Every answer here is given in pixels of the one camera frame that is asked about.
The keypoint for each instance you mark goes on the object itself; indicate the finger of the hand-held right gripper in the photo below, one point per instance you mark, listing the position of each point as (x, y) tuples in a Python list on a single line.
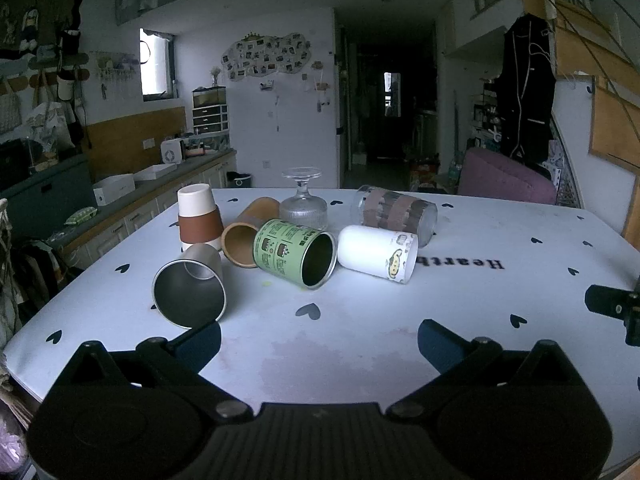
[(604, 301)]

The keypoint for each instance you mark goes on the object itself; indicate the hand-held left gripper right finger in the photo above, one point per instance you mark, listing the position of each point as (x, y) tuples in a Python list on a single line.
[(434, 346)]

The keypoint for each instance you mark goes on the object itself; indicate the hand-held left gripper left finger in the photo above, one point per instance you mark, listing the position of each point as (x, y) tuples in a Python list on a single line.
[(206, 346)]

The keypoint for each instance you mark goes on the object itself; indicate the stainless steel cup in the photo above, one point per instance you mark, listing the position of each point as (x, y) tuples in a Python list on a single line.
[(192, 290)]

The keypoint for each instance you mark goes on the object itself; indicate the white cartoon print cup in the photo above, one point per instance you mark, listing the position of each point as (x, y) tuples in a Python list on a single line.
[(372, 251)]

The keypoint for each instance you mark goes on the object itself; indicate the tan bamboo cup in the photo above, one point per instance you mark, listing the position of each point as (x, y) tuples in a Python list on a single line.
[(246, 240)]

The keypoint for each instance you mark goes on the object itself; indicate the green printed tin cup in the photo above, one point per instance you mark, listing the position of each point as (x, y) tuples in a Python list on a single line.
[(287, 250)]

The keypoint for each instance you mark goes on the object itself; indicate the white cup with brown sleeve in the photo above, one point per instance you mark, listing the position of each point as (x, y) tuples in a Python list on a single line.
[(199, 220)]

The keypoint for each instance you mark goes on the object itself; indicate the clear glass cup brown sleeve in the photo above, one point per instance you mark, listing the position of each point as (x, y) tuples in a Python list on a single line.
[(395, 212)]

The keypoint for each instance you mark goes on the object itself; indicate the white heart print tablecloth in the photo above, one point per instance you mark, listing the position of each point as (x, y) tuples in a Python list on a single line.
[(360, 320)]

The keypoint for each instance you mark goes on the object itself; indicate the pink armchair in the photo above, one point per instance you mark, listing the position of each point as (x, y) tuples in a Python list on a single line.
[(505, 180)]

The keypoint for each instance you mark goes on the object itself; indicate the white counter cabinet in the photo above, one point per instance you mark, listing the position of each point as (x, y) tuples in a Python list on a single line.
[(150, 200)]

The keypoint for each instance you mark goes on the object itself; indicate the clear glass goblet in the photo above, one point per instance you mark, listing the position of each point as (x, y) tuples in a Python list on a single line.
[(302, 207)]

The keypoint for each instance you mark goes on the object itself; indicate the black storage bin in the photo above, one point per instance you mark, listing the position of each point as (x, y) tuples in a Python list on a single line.
[(239, 179)]

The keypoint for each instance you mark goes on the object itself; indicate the green patterned pouch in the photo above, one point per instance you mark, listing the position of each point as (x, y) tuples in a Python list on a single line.
[(82, 216)]

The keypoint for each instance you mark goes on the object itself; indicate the flat white box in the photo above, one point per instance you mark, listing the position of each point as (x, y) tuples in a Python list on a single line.
[(155, 172)]

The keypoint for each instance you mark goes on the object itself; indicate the white rectangular box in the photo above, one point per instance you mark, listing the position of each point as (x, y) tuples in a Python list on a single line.
[(114, 189)]

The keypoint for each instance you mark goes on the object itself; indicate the small white appliance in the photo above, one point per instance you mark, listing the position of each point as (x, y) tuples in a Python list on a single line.
[(171, 150)]

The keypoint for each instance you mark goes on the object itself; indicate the wooden stair panel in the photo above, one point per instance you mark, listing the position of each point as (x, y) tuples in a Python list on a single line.
[(607, 85)]

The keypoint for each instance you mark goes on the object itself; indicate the dark grey bench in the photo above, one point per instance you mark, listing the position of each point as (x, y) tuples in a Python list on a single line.
[(47, 192)]

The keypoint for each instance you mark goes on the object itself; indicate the black hanging coat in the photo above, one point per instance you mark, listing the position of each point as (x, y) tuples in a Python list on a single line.
[(527, 90)]

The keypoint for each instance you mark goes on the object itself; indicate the small drawer organizer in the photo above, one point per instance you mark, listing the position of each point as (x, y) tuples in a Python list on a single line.
[(210, 118)]

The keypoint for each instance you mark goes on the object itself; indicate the glass fish tank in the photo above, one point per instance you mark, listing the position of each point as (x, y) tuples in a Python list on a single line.
[(209, 96)]

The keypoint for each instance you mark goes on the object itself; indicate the printed tote bag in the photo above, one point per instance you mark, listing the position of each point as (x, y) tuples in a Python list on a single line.
[(47, 125)]

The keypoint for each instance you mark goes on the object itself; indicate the window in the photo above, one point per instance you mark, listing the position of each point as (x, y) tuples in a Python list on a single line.
[(158, 64)]

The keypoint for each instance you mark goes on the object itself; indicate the cloud shaped photo board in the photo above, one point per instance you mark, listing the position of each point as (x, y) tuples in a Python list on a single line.
[(267, 56)]

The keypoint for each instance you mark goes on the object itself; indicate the dark framed wall hanging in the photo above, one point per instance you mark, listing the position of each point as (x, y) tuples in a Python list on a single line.
[(32, 17)]

